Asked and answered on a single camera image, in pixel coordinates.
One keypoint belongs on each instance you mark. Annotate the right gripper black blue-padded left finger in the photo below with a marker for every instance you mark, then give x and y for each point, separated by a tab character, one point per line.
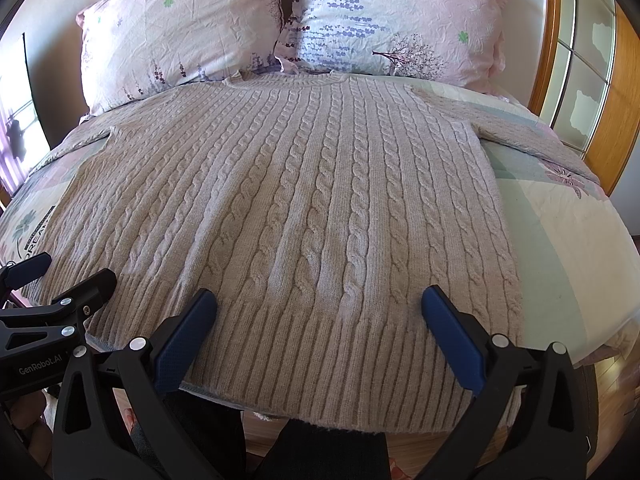
112	421

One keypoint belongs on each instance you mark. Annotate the beige cable-knit sweater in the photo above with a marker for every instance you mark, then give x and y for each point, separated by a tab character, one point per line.
317	209

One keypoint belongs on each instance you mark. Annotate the pink floral pillow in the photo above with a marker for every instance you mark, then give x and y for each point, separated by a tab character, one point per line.
133	49
457	42

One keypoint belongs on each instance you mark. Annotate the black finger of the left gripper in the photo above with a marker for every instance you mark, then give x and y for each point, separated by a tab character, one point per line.
77	304

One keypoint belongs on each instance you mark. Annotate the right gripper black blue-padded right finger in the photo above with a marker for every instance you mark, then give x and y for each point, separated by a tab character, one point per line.
526	419

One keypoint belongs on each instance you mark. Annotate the pink floral left pillow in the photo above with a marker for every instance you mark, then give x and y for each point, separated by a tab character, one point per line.
133	49

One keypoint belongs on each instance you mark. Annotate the pink floral right pillow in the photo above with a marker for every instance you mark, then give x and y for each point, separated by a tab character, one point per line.
457	42

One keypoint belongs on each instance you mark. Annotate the wooden framed glass door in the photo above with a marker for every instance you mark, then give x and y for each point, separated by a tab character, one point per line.
587	83

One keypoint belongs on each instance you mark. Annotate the pastel patchwork bed sheet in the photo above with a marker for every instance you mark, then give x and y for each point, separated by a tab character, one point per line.
578	266

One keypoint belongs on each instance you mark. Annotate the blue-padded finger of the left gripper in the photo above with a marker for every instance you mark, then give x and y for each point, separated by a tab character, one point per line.
16	275

